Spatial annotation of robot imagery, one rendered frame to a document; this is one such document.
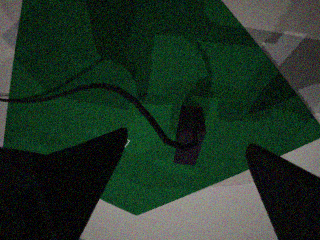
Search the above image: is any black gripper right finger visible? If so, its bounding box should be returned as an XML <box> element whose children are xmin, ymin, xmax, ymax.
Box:
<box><xmin>245</xmin><ymin>144</ymin><xmax>320</xmax><ymax>240</ymax></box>

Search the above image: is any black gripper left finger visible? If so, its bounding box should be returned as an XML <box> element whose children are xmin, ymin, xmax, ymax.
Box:
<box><xmin>0</xmin><ymin>127</ymin><xmax>127</xmax><ymax>240</ymax></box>

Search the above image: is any green circuit board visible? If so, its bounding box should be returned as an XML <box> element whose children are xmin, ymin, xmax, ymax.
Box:
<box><xmin>3</xmin><ymin>0</ymin><xmax>320</xmax><ymax>216</ymax></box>

